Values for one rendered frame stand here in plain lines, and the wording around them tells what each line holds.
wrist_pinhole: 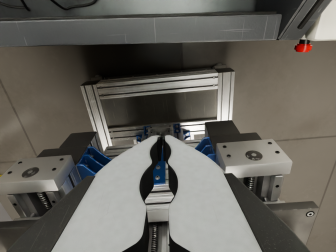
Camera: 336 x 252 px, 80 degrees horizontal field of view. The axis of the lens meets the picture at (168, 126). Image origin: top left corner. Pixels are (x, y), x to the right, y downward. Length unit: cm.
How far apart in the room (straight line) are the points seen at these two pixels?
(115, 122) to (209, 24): 100
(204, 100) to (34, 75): 110
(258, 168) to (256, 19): 28
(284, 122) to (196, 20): 141
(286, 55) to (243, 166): 116
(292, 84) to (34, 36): 146
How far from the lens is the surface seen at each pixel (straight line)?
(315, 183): 223
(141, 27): 37
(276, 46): 148
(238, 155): 47
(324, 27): 41
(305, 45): 60
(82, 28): 39
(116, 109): 124
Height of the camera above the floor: 132
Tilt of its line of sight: 62 degrees down
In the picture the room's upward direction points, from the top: 180 degrees clockwise
